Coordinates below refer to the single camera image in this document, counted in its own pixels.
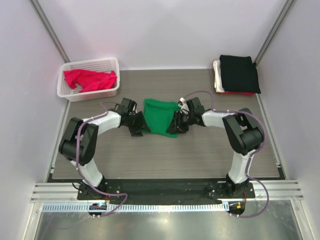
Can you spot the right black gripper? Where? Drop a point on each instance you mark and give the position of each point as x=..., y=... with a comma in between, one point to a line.
x=176, y=126

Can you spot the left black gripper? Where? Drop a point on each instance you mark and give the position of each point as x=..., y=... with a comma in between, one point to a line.
x=141, y=126

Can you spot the green t shirt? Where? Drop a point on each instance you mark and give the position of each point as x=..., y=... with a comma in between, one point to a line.
x=159, y=115

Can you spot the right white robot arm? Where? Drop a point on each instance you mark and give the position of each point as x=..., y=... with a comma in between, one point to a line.
x=244, y=131

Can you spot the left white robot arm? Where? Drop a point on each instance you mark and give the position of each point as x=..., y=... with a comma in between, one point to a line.
x=79, y=140

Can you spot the white folded t shirt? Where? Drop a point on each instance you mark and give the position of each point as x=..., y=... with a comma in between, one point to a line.
x=217, y=77

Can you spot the red folded t shirt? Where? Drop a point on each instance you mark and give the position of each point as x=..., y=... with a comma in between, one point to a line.
x=236, y=93

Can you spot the white plastic basket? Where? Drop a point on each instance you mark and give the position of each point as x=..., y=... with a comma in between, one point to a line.
x=107, y=64

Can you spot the black folded t shirt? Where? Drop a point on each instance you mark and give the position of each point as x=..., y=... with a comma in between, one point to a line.
x=239, y=74

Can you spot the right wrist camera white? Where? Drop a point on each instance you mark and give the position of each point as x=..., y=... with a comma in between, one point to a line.
x=183, y=106

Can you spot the white slotted cable duct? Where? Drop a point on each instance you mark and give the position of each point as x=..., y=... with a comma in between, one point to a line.
x=98, y=207

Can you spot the left aluminium frame post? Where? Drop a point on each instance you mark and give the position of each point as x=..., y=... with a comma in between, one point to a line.
x=49, y=29

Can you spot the aluminium frame post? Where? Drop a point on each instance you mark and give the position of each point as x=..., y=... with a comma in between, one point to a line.
x=280, y=19
x=49, y=29

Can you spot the right aluminium frame post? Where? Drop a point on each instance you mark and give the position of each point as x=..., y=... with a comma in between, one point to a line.
x=280, y=19

